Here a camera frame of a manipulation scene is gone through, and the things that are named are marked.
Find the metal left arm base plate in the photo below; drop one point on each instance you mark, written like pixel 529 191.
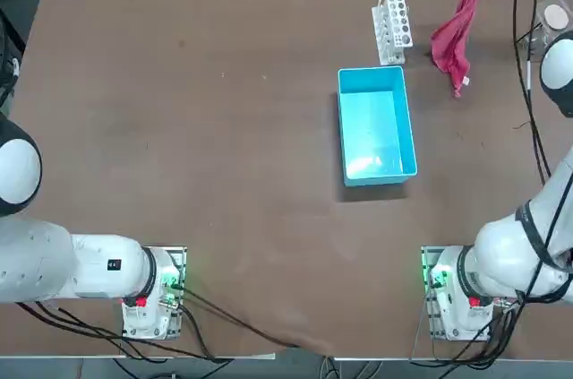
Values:
pixel 181 258

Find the white test tube rack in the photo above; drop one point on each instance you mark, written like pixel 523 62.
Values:
pixel 386 56

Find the round beige disc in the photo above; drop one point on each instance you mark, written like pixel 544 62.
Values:
pixel 556 17

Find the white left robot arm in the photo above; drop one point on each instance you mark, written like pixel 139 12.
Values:
pixel 98 262

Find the blue plastic storage box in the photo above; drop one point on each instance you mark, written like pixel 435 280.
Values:
pixel 371 128

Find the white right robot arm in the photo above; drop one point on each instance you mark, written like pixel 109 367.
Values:
pixel 501 253

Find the pink rag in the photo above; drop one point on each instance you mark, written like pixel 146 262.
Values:
pixel 450 47

